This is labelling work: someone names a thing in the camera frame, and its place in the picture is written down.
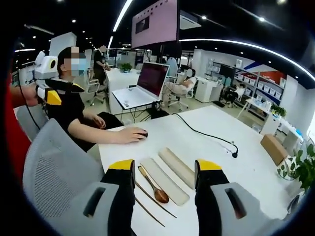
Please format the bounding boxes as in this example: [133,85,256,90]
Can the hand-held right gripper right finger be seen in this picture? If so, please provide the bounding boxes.
[194,159,284,236]

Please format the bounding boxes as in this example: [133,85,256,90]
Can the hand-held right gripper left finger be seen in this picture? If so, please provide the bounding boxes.
[66,159,136,236]

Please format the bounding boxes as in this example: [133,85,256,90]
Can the dark wooden chopstick utensil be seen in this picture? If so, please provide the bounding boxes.
[134,181,178,219]
[134,196,166,228]

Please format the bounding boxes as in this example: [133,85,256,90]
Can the wooden spoon utensil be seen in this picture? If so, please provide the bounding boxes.
[137,165,170,205]

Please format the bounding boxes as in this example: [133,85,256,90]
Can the beige cutlery case lid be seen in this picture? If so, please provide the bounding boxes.
[157,147,198,190]

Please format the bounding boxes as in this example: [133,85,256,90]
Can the beige cutlery case base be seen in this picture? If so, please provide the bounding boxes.
[140,157,190,207]

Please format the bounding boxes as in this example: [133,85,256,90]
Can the person's left hand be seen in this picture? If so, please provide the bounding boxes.
[14,86,40,107]

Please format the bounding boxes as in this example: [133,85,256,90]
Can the white office chair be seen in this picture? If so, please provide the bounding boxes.
[84,72,107,106]
[167,78,199,111]

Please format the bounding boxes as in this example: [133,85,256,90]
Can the small green desk plant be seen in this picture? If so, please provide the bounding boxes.
[119,62,133,74]

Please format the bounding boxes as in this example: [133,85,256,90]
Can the grey mesh office chair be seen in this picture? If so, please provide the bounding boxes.
[22,118,107,226]

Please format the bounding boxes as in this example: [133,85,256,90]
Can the white laptop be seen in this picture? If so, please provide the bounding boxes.
[111,61,171,110]

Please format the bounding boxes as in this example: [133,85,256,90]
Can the brown cardboard box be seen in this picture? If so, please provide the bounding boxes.
[260,133,289,167]

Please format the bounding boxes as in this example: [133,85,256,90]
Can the green leafy potted plant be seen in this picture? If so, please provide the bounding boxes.
[277,143,315,195]

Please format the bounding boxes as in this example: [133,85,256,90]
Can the large hanging display screen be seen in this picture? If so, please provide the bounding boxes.
[130,0,180,49]

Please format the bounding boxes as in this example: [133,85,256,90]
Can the small green potted plant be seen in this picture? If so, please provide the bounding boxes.
[270,102,288,118]

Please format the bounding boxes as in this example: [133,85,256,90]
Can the metal shelf with storage boxes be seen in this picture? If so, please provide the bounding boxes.
[232,65,287,120]

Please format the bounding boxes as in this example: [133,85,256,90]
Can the black monitor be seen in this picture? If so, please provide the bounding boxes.
[218,63,236,80]

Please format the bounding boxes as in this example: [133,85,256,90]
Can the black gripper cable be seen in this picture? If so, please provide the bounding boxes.
[17,80,42,131]

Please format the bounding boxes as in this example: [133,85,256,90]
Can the black cable with plug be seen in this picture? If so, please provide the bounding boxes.
[171,112,240,158]

